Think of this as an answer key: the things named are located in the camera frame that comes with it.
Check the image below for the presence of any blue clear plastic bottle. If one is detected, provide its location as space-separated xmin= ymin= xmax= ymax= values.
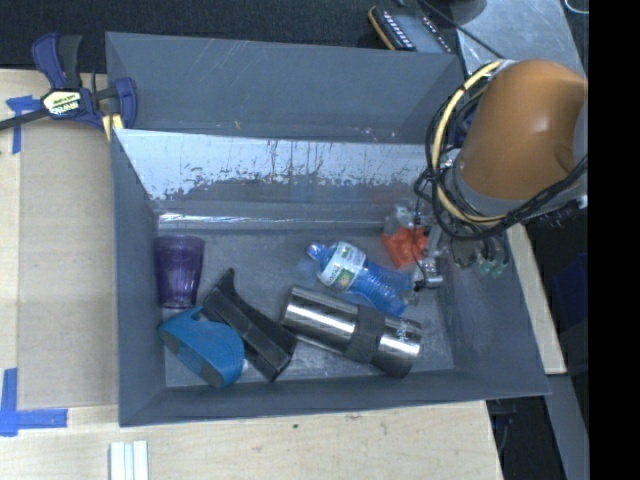
xmin=305 ymin=240 xmax=415 ymax=318

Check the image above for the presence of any silver metal cylinder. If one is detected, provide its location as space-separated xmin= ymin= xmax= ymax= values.
xmin=278 ymin=286 xmax=424 ymax=380

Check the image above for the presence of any blue curved plastic holder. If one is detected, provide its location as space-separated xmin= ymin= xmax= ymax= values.
xmin=156 ymin=306 xmax=247 ymax=390

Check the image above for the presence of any grey metal bin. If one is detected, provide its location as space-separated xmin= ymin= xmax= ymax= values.
xmin=104 ymin=31 xmax=552 ymax=427

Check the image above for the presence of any purple clear cup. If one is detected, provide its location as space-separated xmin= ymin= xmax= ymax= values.
xmin=152 ymin=234 xmax=207 ymax=310

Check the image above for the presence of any pale wood flat board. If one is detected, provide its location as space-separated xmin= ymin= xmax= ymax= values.
xmin=16 ymin=121 xmax=121 ymax=412

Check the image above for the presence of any black flat bracket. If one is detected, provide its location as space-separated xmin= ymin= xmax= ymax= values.
xmin=201 ymin=267 xmax=299 ymax=384

